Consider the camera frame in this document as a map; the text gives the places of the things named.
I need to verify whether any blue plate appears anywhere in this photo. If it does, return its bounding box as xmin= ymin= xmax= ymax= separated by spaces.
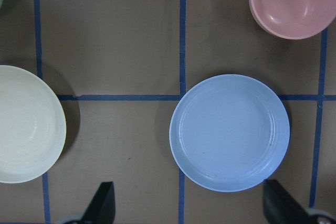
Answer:
xmin=169 ymin=74 xmax=290 ymax=193

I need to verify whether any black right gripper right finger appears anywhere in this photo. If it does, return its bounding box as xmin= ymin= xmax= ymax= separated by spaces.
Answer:
xmin=263 ymin=179 xmax=310 ymax=223

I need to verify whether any cream white plate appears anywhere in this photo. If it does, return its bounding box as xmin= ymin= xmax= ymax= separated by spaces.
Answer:
xmin=1 ymin=65 xmax=67 ymax=184

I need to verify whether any pink bowl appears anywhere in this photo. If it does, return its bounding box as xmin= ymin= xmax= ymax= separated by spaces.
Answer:
xmin=249 ymin=0 xmax=335 ymax=40

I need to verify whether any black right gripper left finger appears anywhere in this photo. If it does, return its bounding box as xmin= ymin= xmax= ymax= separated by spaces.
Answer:
xmin=81 ymin=182 xmax=116 ymax=223

